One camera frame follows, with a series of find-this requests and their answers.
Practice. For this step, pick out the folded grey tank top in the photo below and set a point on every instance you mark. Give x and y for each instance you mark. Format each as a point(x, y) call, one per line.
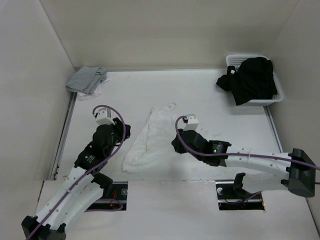
point(86, 80)

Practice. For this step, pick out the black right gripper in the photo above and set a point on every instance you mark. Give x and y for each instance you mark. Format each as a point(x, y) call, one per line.
point(177, 148)

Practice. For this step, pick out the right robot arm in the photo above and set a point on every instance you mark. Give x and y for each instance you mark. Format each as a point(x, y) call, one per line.
point(293, 171)

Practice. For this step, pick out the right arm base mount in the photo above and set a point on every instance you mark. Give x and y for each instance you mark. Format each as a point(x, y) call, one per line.
point(232, 197)

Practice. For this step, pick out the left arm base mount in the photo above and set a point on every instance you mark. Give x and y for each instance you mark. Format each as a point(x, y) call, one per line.
point(114, 199)

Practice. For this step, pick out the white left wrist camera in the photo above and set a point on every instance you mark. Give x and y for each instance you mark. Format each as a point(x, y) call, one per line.
point(103, 117)

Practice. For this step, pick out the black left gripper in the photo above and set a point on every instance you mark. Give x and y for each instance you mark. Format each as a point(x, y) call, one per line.
point(119, 127)

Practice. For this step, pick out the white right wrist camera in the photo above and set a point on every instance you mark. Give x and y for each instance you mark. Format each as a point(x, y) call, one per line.
point(191, 122)

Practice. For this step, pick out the white tank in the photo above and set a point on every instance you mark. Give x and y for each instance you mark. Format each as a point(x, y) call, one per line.
point(153, 144)
point(97, 92)

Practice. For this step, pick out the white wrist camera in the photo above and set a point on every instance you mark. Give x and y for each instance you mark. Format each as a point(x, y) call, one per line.
point(191, 122)
point(103, 117)

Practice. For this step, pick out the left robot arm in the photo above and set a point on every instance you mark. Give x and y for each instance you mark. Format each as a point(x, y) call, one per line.
point(84, 185)

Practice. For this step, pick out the folded white tank top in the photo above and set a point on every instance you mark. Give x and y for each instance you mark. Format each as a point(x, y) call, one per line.
point(97, 92)

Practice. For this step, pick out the white plastic basket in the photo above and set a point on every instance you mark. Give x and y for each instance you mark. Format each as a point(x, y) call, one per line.
point(236, 60)

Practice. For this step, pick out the black tank top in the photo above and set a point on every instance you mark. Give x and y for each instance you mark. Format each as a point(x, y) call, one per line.
point(253, 80)

